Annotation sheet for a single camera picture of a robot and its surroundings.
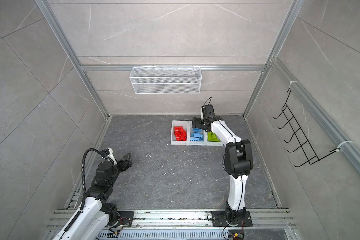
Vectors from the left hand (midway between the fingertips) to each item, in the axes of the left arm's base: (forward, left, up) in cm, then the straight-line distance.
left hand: (122, 153), depth 82 cm
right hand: (+23, -45, -1) cm, 51 cm away
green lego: (+16, -55, -10) cm, 59 cm away
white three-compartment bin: (+25, -38, -7) cm, 46 cm away
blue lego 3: (+15, -43, -10) cm, 46 cm away
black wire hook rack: (-3, -88, +18) cm, 90 cm away
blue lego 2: (+17, -45, -9) cm, 49 cm away
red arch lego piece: (+16, -33, -9) cm, 38 cm away
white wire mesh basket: (+47, -23, +16) cm, 55 cm away
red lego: (+22, -32, -10) cm, 40 cm away
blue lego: (+24, -45, -11) cm, 53 cm away
